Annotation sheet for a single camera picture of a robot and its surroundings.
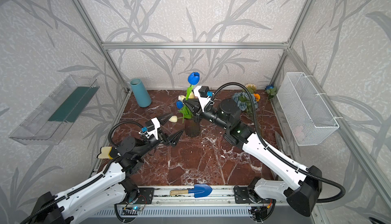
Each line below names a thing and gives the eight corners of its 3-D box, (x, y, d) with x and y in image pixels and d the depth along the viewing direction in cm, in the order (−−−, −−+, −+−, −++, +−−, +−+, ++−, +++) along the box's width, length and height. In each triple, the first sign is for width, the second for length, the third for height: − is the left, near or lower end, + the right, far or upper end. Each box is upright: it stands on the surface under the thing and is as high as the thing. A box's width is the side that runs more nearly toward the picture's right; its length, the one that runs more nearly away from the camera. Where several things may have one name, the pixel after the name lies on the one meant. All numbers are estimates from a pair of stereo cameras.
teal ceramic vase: (138, 108, 112) (127, 87, 96) (142, 98, 118) (132, 78, 102) (149, 108, 112) (140, 87, 96) (152, 98, 118) (144, 78, 102)
